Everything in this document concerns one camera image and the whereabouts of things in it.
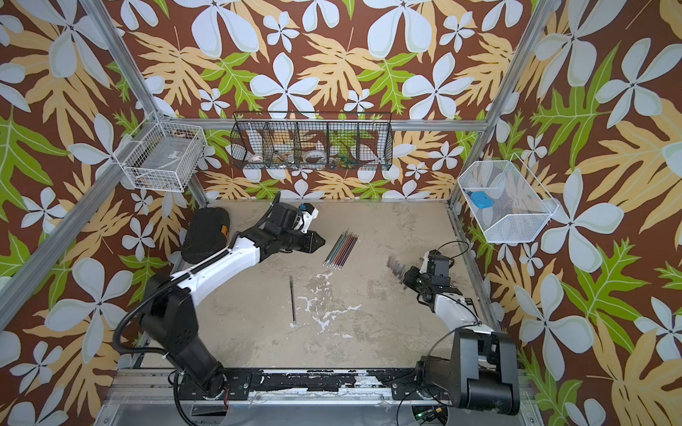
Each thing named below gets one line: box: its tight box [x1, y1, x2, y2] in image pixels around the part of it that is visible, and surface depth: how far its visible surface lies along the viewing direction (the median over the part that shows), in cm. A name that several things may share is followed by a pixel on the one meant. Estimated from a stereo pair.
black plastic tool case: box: [181, 206, 230, 265], surface depth 106 cm
